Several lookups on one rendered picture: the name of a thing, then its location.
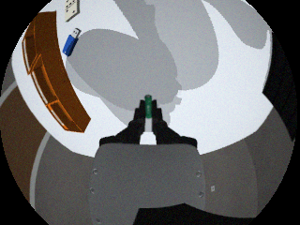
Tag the green cylinder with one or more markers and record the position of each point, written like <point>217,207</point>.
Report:
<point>148,106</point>

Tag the brown three-compartment tray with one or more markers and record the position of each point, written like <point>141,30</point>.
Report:
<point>51,78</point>

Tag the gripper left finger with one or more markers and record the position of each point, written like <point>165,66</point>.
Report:
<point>132,133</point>

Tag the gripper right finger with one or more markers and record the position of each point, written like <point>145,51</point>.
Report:
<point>164,134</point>

